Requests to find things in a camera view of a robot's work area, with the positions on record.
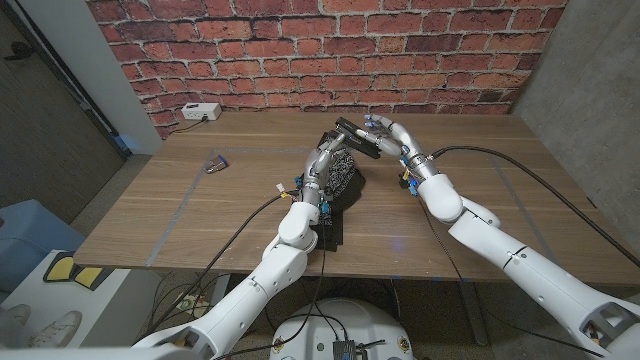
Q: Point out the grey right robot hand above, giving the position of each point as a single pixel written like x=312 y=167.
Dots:
x=400 y=142

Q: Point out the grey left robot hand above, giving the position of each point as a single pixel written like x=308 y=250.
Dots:
x=316 y=165

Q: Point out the black stapler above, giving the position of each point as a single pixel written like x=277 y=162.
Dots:
x=360 y=140

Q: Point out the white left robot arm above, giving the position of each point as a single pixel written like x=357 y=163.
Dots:
x=275 y=270

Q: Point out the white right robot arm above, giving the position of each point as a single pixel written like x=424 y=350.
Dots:
x=500 y=245

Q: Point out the black paisley bandana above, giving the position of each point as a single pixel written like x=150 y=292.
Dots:
x=350 y=182

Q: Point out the small silver blue gadget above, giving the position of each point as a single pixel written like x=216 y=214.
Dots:
x=216 y=164

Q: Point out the red brick printed backdrop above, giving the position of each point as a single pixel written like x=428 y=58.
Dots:
x=325 y=60

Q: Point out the white power strip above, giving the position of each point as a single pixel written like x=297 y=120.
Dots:
x=201 y=111

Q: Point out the grey metal table leg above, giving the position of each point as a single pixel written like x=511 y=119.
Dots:
x=222 y=285
x=475 y=320

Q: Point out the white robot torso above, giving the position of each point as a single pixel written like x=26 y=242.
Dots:
x=360 y=325

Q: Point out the grey torso electronics module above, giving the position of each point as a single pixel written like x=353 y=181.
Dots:
x=345 y=350

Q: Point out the paper sheet with green print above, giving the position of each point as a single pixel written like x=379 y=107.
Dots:
x=186 y=301

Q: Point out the yellow black pad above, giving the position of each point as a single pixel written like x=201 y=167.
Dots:
x=62 y=269

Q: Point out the blue plastic bin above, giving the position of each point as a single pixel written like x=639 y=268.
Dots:
x=30 y=235

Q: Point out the white sneaker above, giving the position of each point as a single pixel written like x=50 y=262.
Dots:
x=57 y=330
x=15 y=314

